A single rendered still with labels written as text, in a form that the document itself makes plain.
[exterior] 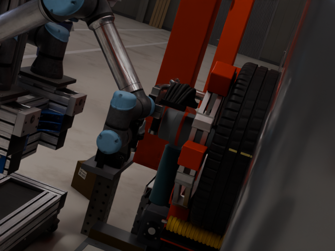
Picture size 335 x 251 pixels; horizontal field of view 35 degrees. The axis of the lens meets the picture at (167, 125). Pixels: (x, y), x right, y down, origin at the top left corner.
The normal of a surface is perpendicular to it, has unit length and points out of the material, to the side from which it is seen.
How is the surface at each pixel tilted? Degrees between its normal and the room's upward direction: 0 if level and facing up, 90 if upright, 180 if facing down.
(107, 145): 90
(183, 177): 90
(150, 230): 90
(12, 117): 90
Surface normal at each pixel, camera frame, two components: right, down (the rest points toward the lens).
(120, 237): 0.29, -0.93
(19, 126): -0.21, 0.17
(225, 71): 0.11, -0.66
